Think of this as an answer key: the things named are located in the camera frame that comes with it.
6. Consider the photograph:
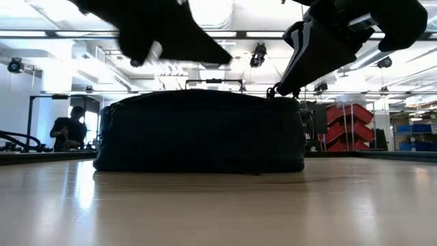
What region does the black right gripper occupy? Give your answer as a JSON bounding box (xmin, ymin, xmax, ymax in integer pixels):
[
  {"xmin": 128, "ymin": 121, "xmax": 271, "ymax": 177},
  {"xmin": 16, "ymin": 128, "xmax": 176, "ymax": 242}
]
[{"xmin": 286, "ymin": 0, "xmax": 428, "ymax": 96}]

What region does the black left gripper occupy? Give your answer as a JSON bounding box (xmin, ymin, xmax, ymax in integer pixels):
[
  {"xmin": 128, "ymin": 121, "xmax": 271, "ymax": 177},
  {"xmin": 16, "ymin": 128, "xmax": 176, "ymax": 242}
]
[{"xmin": 68, "ymin": 0, "xmax": 234, "ymax": 66}]

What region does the dark blue Outdoor Products backpack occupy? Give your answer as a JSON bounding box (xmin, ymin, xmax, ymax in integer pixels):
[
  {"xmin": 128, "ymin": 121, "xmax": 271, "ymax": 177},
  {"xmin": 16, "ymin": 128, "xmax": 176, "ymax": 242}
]
[{"xmin": 92, "ymin": 83, "xmax": 307, "ymax": 174}]

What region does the black monitor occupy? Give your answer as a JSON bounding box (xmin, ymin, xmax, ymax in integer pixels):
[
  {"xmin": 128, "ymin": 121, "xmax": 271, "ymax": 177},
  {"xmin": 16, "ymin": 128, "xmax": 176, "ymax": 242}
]
[{"xmin": 299, "ymin": 102, "xmax": 328, "ymax": 135}]

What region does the rack of red bins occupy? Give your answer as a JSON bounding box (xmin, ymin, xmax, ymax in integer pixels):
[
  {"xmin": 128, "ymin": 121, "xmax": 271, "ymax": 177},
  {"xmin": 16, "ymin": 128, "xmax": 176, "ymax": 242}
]
[{"xmin": 317, "ymin": 103, "xmax": 375, "ymax": 152}]

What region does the black bin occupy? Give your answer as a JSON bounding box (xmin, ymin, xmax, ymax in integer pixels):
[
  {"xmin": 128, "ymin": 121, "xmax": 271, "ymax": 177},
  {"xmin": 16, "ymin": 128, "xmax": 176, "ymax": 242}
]
[{"xmin": 370, "ymin": 128, "xmax": 389, "ymax": 150}]

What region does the shelf with blue bins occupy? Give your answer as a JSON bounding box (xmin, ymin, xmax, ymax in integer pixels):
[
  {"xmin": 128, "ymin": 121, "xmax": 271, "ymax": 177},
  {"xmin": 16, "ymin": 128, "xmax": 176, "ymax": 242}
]
[{"xmin": 391, "ymin": 112, "xmax": 437, "ymax": 152}]

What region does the person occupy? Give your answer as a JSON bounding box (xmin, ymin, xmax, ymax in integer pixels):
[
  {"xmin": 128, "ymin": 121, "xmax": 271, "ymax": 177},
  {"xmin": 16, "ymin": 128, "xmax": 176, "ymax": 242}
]
[{"xmin": 50, "ymin": 105, "xmax": 88, "ymax": 152}]

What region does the black metal workstation frame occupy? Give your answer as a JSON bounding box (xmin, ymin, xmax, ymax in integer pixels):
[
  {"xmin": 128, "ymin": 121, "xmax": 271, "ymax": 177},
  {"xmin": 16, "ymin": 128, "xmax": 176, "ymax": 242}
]
[{"xmin": 26, "ymin": 94, "xmax": 103, "ymax": 148}]

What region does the black metal table frame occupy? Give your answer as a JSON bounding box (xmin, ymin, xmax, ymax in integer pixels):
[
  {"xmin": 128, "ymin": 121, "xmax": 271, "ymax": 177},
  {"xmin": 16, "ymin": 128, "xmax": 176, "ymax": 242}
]
[{"xmin": 0, "ymin": 150, "xmax": 437, "ymax": 167}]

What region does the black cable bundle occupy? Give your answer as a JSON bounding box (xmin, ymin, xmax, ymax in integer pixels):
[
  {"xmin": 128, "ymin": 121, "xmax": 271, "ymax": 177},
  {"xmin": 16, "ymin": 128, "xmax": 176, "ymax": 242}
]
[{"xmin": 0, "ymin": 131, "xmax": 54, "ymax": 153}]

